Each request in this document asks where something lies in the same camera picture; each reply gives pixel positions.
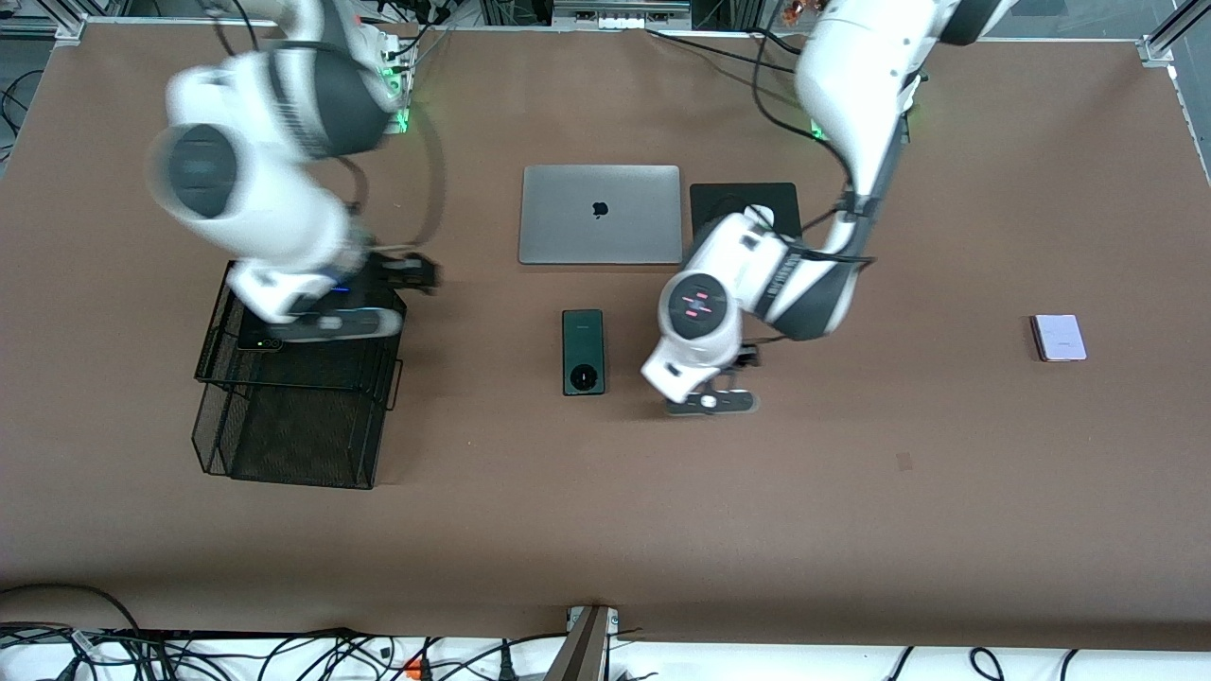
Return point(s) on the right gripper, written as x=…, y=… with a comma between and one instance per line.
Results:
x=405, y=271

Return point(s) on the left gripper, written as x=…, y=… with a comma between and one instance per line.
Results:
x=746, y=357

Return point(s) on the black flip phone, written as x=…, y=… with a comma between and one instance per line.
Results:
x=257, y=340

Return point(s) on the dark green smartphone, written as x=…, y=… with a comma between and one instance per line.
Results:
x=584, y=352

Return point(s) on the pale pink phone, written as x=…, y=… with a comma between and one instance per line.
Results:
x=1060, y=338

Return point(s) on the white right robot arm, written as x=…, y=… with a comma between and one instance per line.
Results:
x=246, y=199

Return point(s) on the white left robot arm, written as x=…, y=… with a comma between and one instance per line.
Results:
x=851, y=85

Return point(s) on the white computer mouse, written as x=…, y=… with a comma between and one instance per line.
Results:
x=757, y=213

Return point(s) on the black mouse pad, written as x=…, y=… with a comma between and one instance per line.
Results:
x=705, y=203

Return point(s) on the black mesh two-tier tray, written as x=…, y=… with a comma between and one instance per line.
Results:
x=303, y=407

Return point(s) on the silver closed laptop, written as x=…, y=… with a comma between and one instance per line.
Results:
x=568, y=218

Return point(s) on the white power strip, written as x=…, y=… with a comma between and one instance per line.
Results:
x=620, y=19

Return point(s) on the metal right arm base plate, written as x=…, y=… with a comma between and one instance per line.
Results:
x=402, y=118

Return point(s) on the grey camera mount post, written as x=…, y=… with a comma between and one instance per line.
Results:
x=585, y=648

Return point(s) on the aluminium frame rail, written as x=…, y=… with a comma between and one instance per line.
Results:
x=71, y=28

